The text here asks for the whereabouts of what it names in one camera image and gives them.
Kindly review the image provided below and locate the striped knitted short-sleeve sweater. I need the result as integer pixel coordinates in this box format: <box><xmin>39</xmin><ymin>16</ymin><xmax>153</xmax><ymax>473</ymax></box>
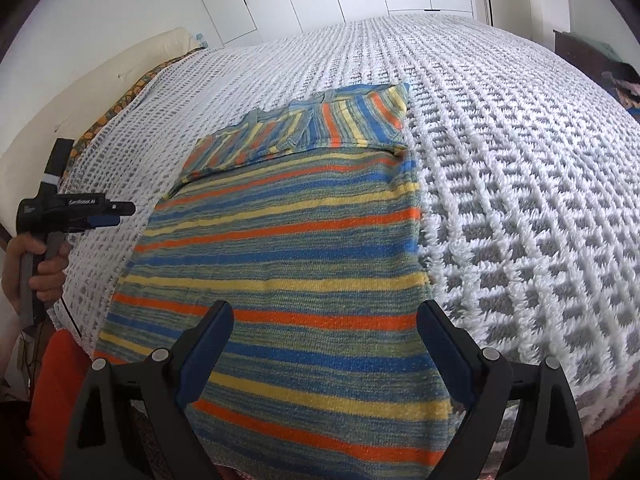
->
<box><xmin>96</xmin><ymin>84</ymin><xmax>452</xmax><ymax>479</ymax></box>

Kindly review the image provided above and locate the orange fleece clothing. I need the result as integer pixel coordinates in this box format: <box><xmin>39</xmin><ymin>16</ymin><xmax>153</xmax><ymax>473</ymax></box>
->
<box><xmin>25</xmin><ymin>330</ymin><xmax>91</xmax><ymax>479</ymax></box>

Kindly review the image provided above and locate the person's left hand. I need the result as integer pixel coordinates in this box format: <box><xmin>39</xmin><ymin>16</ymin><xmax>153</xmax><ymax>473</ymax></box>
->
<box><xmin>1</xmin><ymin>233</ymin><xmax>72</xmax><ymax>314</ymax></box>

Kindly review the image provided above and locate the cream padded headboard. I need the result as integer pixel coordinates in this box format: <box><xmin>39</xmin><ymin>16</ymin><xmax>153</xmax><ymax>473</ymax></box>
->
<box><xmin>1</xmin><ymin>27</ymin><xmax>204</xmax><ymax>234</ymax></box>

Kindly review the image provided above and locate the orange floral bed sheet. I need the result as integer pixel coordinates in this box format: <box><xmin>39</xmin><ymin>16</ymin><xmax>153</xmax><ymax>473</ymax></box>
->
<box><xmin>63</xmin><ymin>47</ymin><xmax>203</xmax><ymax>179</ymax></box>

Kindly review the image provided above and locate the white grey checked fleece blanket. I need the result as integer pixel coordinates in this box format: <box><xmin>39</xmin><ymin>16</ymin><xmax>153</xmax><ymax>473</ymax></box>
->
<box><xmin>64</xmin><ymin>15</ymin><xmax>639</xmax><ymax>433</ymax></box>

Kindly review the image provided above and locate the dark wooden nightstand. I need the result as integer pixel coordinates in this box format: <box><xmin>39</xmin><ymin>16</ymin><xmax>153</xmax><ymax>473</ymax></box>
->
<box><xmin>554</xmin><ymin>30</ymin><xmax>639</xmax><ymax>98</ymax></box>

